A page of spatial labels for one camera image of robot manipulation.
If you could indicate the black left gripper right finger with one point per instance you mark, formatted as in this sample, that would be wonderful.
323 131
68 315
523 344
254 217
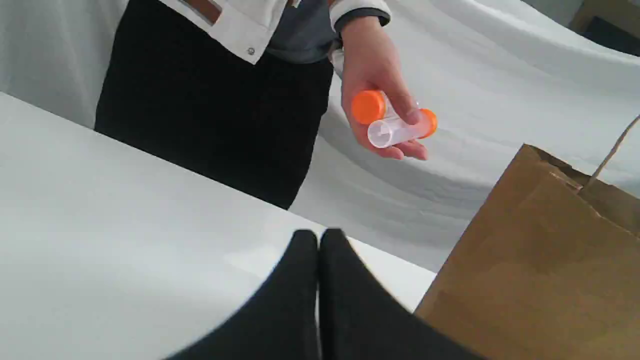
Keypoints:
360 320

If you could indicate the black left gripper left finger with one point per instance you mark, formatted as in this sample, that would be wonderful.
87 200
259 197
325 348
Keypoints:
278 322

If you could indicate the clear vial orange cap front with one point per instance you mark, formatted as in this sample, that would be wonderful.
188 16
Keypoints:
391 130

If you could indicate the clear vial orange cap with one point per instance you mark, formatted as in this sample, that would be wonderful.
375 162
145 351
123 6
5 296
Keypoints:
370 105
391 130

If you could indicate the brown paper bag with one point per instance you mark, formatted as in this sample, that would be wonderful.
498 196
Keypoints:
548 268

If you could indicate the person's hand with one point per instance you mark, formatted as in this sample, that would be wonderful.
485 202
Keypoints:
371 63

